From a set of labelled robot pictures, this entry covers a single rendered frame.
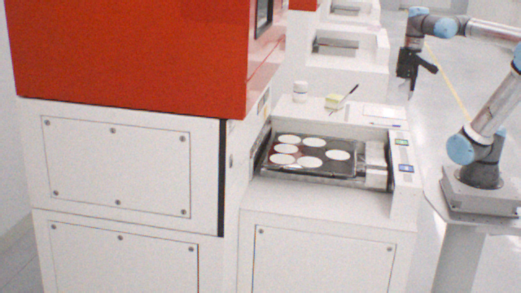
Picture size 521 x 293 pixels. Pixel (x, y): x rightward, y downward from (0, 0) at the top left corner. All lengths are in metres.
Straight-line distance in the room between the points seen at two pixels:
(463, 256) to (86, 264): 1.46
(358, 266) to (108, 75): 1.08
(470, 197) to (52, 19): 1.53
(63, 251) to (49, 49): 0.73
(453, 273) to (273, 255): 0.78
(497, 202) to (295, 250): 0.76
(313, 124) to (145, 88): 0.99
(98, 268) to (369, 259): 0.96
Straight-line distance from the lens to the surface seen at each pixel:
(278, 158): 2.04
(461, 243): 2.19
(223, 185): 1.57
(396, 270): 1.91
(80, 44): 1.60
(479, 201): 2.02
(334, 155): 2.12
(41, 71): 1.69
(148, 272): 1.84
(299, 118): 2.31
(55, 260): 2.00
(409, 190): 1.81
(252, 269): 1.97
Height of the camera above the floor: 1.73
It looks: 23 degrees down
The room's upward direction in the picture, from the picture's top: 3 degrees clockwise
